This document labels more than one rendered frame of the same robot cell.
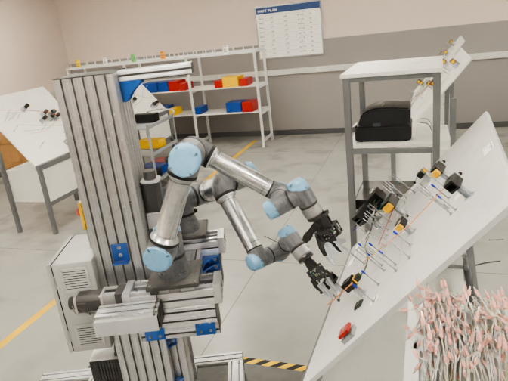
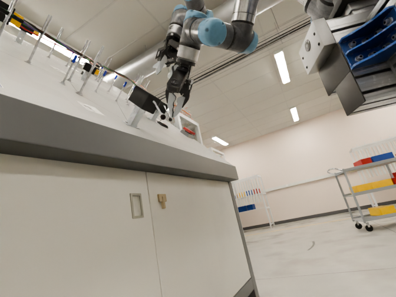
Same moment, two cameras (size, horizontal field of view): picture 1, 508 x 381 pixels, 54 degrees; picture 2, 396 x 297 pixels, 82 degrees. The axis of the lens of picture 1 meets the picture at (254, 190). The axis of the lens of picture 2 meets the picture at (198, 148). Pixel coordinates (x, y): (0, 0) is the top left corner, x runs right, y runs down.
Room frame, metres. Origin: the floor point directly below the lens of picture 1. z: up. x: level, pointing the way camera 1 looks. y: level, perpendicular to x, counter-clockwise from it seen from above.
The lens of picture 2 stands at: (2.56, -0.16, 0.66)
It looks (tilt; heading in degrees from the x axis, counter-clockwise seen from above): 18 degrees up; 184
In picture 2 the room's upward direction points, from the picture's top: 12 degrees counter-clockwise
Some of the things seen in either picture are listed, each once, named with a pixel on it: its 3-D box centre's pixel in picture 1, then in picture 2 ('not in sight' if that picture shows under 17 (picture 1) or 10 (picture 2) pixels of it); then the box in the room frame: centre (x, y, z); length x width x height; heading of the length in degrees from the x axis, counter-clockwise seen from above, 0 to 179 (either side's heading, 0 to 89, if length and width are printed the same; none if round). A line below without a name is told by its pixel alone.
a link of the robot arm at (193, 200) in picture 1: (182, 199); not in sight; (2.45, 0.38, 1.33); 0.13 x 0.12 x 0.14; 125
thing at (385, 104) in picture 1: (383, 120); not in sight; (2.74, -0.77, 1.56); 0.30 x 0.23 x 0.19; 70
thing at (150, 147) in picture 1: (153, 148); not in sight; (7.32, 1.44, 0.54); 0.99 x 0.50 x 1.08; 163
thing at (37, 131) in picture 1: (48, 156); not in sight; (6.28, 2.58, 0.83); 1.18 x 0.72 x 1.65; 160
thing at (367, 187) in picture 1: (385, 195); not in sight; (2.78, -0.79, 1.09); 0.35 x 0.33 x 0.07; 158
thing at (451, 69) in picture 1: (428, 134); not in sight; (5.15, -1.93, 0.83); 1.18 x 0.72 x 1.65; 161
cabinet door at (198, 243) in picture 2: not in sight; (209, 237); (1.77, -0.24, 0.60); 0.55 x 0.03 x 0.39; 158
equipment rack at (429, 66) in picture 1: (397, 217); not in sight; (2.81, -0.86, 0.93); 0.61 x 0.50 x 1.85; 158
